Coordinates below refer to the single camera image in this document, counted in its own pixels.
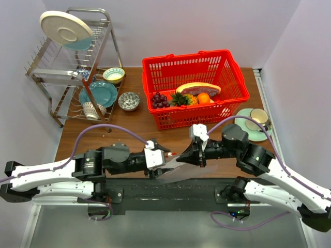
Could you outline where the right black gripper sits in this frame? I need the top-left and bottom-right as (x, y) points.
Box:
(176, 138), (239, 167)

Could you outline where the clear zip top bag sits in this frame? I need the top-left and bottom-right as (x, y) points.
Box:
(156, 156), (218, 183)

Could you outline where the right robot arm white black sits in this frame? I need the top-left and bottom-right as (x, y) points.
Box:
(176, 124), (330, 233)

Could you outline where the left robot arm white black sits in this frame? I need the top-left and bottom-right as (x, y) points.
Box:
(1, 139), (169, 203)

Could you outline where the orange fruit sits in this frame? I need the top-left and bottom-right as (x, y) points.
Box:
(197, 92), (210, 104)

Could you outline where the small toy pineapple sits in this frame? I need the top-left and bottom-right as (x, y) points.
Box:
(170, 92), (198, 107)

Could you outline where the purple grape bunch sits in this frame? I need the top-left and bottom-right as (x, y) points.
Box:
(151, 92), (170, 109)

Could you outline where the mint green saucer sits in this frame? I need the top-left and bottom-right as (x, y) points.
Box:
(234, 107), (273, 142)

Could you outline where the black white patterned bowl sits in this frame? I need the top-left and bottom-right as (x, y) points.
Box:
(118, 92), (140, 112)

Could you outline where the cream enamel mug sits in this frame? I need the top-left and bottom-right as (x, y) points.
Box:
(245, 108), (273, 132)

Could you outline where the red plastic shopping basket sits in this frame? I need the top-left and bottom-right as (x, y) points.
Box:
(142, 50), (250, 130)

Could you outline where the teal scalloped plate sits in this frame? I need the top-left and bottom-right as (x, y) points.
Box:
(89, 81), (118, 108)

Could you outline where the patterned bowl in rack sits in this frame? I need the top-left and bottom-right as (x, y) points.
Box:
(83, 102), (107, 120)

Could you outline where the yellow rimmed teal bowl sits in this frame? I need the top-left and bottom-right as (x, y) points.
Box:
(102, 68), (125, 85)

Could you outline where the metal dish rack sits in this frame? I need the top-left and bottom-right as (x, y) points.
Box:
(26, 7), (123, 128)

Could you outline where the blue patterned dish in rack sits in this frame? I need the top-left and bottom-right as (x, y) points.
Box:
(76, 66), (97, 82)

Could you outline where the large white blue plate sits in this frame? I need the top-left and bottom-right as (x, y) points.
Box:
(39, 11), (94, 51)

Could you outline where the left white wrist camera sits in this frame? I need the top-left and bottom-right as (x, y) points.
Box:
(144, 139), (166, 171)

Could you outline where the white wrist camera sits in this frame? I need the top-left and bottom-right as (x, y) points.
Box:
(144, 139), (166, 171)
(189, 124), (209, 142)

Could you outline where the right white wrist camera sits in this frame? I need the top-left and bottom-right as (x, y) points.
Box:
(189, 124), (209, 142)

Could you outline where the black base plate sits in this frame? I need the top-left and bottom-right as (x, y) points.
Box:
(77, 177), (261, 216)

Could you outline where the aluminium frame rail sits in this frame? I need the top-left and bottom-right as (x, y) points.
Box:
(252, 68), (318, 248)

